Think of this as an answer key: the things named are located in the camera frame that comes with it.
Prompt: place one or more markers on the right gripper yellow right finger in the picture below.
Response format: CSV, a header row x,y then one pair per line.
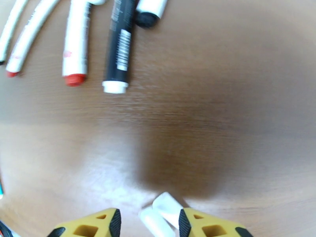
x,y
187,226

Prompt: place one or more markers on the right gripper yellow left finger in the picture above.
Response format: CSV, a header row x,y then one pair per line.
x,y
111,226

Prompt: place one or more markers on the white pen cap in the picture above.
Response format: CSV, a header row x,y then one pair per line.
x,y
166,204

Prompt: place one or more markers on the clear pen cap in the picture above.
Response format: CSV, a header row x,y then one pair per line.
x,y
153,224

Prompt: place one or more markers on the black marker with white ends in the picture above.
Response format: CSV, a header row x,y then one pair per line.
x,y
118,58

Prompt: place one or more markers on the thick white marker red end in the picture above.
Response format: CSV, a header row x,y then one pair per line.
x,y
75,46

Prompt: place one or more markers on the thin white pen red tip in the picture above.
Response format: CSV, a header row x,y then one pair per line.
x,y
27,34

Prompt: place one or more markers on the thin white pen black tip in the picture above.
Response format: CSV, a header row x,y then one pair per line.
x,y
12,24

